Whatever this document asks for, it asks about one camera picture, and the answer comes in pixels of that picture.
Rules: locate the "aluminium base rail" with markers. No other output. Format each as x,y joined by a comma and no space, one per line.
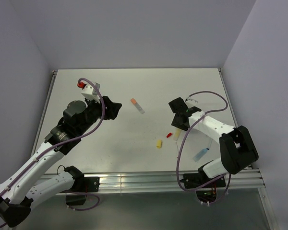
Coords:
141,182

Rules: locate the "clear orange highlighter pen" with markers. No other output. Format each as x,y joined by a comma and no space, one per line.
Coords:
139,108

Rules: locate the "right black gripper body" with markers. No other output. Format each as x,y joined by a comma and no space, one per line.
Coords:
175,122

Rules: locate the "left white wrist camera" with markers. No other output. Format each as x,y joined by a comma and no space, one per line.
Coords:
88,92

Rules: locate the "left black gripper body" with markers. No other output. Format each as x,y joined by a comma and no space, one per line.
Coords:
94,110

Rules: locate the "yellow pen cap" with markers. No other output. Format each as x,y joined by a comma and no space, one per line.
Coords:
159,143

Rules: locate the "yellow highlighter pen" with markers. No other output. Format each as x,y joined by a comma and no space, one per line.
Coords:
176,134

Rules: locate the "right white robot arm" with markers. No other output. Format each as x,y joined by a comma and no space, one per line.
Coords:
237,149

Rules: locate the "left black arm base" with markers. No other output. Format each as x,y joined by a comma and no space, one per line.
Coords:
86,184

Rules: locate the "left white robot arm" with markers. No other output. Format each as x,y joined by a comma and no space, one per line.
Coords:
20,194

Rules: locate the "clear blue highlighter pen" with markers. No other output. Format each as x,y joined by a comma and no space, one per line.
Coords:
200,154

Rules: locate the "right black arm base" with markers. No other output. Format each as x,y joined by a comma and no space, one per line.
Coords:
193,180

